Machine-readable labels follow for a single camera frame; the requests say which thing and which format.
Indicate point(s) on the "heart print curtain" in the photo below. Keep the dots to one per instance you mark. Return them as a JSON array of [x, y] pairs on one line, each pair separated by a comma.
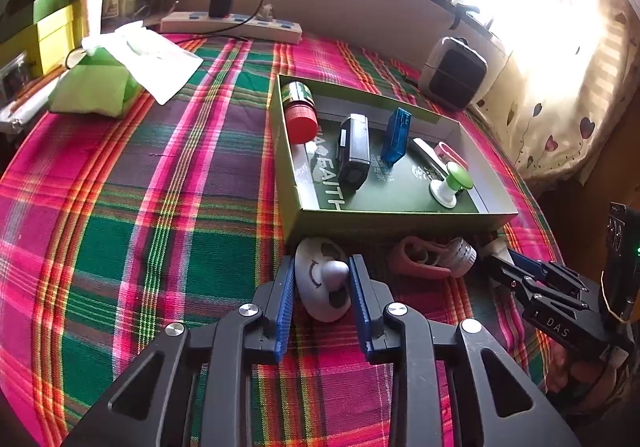
[[575, 92]]

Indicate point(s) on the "white plug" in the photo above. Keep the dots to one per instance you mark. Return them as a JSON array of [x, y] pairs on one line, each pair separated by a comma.
[[266, 12]]

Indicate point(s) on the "grey black speaker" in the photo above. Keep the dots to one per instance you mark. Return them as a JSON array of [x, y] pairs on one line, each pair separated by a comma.
[[452, 74]]

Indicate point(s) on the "green and yellow boxes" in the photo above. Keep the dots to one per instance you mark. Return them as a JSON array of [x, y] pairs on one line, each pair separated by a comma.
[[50, 32]]

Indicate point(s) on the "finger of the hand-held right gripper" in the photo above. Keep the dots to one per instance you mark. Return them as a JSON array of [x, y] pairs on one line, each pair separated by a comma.
[[527, 263], [505, 274]]

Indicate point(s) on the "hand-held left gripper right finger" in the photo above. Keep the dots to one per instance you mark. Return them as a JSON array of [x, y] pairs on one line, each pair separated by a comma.
[[360, 309]]

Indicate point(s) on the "black rectangular device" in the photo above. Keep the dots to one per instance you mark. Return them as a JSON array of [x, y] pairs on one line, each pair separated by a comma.
[[354, 152]]

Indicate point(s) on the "blue plastic case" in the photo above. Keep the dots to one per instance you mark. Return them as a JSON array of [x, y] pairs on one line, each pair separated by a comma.
[[396, 137]]

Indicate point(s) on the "white tube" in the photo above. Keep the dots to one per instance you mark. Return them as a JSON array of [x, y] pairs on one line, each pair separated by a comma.
[[95, 2]]

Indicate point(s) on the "green and white stamp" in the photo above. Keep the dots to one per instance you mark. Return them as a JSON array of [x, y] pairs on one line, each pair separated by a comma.
[[452, 182]]

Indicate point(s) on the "pink and white clip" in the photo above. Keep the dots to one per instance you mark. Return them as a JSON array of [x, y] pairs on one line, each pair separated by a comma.
[[440, 154]]

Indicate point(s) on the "pink plastic holder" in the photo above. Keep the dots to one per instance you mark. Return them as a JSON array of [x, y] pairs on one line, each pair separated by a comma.
[[417, 262]]

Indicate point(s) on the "green cardboard box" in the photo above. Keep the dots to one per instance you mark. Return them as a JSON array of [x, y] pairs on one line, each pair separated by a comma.
[[400, 187]]

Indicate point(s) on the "white round-faced gadget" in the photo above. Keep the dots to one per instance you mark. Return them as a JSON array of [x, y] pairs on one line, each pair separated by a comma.
[[320, 282]]

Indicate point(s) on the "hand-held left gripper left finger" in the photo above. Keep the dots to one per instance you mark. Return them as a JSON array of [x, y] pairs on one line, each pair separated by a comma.
[[285, 309]]

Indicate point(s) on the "person's right hand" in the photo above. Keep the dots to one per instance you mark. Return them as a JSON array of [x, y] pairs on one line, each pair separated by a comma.
[[555, 374]]

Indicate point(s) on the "red capped jar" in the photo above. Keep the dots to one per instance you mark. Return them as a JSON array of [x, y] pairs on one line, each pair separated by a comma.
[[300, 119]]

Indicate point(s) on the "white power strip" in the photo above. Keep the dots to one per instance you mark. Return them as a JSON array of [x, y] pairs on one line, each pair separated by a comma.
[[240, 27]]

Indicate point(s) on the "plaid blanket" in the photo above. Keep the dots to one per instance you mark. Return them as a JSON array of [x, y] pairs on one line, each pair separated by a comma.
[[150, 227]]

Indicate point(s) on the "green tissue pack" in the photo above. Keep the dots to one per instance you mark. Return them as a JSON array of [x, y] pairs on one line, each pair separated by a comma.
[[160, 62], [95, 87]]

